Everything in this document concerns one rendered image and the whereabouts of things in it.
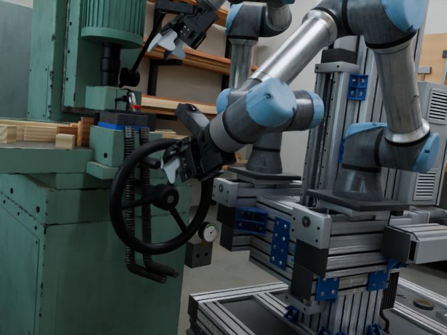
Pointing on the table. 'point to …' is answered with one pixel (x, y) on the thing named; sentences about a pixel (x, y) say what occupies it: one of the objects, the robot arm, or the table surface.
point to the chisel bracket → (104, 98)
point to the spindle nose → (110, 64)
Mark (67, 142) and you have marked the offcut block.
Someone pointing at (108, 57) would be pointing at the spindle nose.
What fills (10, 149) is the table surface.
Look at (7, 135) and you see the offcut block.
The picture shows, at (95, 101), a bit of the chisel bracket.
